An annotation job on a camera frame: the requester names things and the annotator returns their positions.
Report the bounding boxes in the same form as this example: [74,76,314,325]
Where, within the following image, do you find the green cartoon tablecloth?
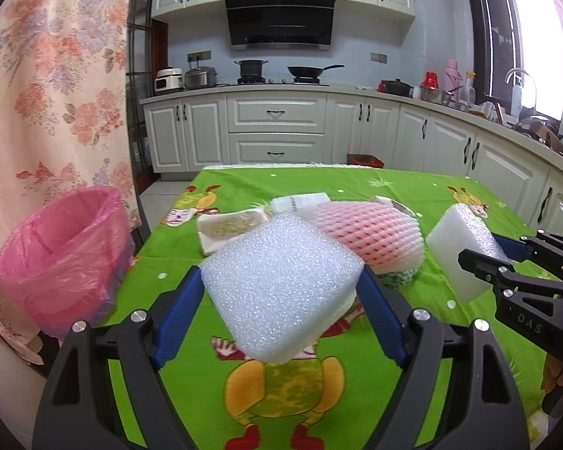
[100,162,563,450]

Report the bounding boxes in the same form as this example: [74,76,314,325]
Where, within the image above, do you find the floral curtain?
[0,0,140,364]

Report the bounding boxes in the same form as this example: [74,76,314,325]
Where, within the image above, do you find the steel bowl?
[420,85,453,106]

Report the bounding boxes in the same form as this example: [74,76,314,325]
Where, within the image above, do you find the pink lined trash bin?
[0,186,135,340]

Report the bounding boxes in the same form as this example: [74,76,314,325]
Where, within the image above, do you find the black casserole pot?
[377,78,413,98]

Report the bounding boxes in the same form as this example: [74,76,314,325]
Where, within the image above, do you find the black stock pot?
[236,59,267,84]

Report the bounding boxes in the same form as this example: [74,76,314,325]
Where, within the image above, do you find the red kettle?
[421,71,439,89]

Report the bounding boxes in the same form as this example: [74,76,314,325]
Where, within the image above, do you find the pink thermos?
[444,59,463,100]

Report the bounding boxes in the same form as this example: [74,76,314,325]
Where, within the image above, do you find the white lower cabinets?
[142,84,563,235]

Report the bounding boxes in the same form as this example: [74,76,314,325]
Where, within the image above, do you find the steel pressure cooker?
[184,66,217,90]

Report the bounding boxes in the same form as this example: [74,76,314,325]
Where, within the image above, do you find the pink foam fruit net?
[308,201,425,274]

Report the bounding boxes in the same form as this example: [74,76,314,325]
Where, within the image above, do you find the white wipes pack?
[270,192,330,219]

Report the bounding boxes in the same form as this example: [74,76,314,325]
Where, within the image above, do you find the glass wooden door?
[126,0,169,193]

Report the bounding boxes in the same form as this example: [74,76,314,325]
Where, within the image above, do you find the white foam block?
[425,202,513,306]

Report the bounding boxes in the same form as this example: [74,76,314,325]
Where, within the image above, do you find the red floor bin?
[347,153,384,169]

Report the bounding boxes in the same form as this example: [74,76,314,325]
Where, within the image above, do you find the white rice cooker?
[154,67,184,93]

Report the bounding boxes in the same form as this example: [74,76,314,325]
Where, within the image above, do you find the chrome faucet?
[503,67,531,118]

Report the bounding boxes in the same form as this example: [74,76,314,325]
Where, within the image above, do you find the black range hood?
[224,0,336,49]

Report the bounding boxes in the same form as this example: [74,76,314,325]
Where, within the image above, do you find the black frying pan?
[288,64,345,84]

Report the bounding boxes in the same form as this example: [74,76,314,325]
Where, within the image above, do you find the white foam cube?
[199,213,364,364]

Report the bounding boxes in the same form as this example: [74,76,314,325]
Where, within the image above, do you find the printed paper cup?
[370,195,416,218]

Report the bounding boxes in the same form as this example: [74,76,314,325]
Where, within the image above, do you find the green wavy cloth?
[378,268,418,290]

